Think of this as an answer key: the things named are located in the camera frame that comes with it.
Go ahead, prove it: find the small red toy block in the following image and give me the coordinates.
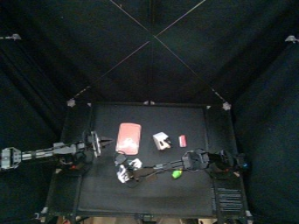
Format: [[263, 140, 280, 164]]
[[178, 134, 188, 148]]

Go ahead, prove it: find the white text label sticker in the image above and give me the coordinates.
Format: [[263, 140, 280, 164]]
[[215, 186, 246, 217]]

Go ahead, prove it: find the white small box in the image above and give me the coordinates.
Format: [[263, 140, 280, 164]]
[[152, 131, 174, 151]]

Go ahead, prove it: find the thin diagonal frame cord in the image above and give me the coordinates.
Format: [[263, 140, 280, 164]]
[[108, 0, 230, 105], [71, 0, 208, 100]]

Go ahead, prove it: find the pink rectangular tray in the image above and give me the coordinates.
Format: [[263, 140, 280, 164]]
[[115, 122, 143, 156]]

